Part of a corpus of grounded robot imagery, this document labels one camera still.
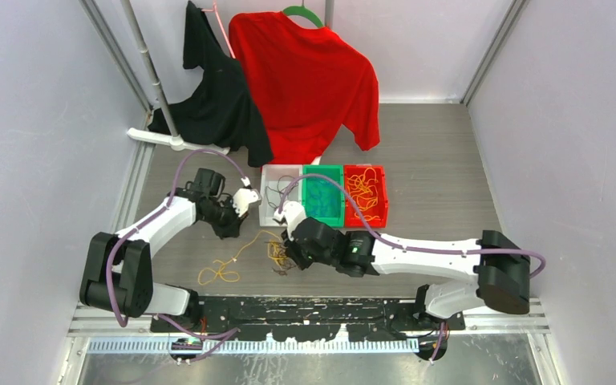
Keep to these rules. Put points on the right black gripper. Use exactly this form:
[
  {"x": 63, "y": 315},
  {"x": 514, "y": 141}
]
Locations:
[{"x": 293, "y": 251}]

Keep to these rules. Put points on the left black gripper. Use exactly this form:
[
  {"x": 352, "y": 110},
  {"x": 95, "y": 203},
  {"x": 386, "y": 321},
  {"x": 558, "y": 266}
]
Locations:
[{"x": 233, "y": 228}]

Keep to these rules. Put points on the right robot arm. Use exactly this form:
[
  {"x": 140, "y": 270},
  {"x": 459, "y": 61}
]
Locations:
[{"x": 488, "y": 271}]

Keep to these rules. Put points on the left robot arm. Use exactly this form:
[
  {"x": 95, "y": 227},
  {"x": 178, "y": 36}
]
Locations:
[{"x": 118, "y": 272}]

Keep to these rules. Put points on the green plastic bin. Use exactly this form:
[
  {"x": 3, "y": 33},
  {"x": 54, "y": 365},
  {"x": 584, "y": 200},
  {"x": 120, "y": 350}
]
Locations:
[{"x": 321, "y": 199}]

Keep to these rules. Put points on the white plastic bin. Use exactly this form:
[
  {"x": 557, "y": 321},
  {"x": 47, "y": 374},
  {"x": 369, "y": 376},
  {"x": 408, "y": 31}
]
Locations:
[{"x": 275, "y": 178}]

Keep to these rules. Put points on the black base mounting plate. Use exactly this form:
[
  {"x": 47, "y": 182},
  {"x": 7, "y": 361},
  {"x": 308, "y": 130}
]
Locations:
[{"x": 310, "y": 319}]

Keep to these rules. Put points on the red plastic bin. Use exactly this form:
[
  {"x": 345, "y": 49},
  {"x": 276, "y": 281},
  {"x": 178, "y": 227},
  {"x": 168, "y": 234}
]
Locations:
[{"x": 366, "y": 184}]

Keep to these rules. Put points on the white clothes rack stand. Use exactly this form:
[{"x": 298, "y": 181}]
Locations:
[{"x": 173, "y": 140}]

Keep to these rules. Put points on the black t-shirt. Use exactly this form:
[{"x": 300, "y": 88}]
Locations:
[{"x": 221, "y": 110}]

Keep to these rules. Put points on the red t-shirt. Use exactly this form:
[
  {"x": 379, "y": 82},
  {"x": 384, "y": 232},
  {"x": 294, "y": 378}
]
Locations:
[{"x": 307, "y": 84}]

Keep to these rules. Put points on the pink clothes hanger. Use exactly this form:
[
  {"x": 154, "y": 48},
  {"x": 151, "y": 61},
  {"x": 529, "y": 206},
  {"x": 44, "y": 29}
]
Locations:
[{"x": 214, "y": 10}]

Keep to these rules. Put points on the green clothes hanger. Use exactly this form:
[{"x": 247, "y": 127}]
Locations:
[{"x": 303, "y": 12}]

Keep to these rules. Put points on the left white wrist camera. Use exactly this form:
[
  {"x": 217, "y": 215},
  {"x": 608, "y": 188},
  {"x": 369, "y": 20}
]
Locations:
[{"x": 244, "y": 199}]

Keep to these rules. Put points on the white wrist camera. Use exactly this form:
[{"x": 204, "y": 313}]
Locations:
[
  {"x": 291, "y": 214},
  {"x": 244, "y": 199}
]

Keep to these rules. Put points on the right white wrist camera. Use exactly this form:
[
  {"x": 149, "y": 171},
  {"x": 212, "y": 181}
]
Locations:
[{"x": 291, "y": 214}]

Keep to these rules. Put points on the aluminium frame rail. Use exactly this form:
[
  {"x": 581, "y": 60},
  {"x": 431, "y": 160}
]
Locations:
[{"x": 90, "y": 322}]

